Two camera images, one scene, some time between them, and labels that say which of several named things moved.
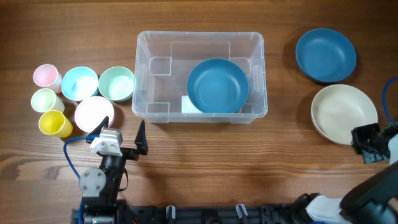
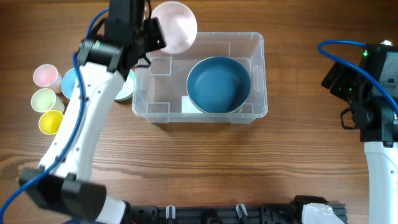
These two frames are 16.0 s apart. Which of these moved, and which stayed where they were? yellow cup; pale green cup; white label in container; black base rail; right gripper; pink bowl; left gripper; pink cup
Moved: pink bowl; right gripper; left gripper
Stayed: black base rail; white label in container; yellow cup; pale green cup; pink cup
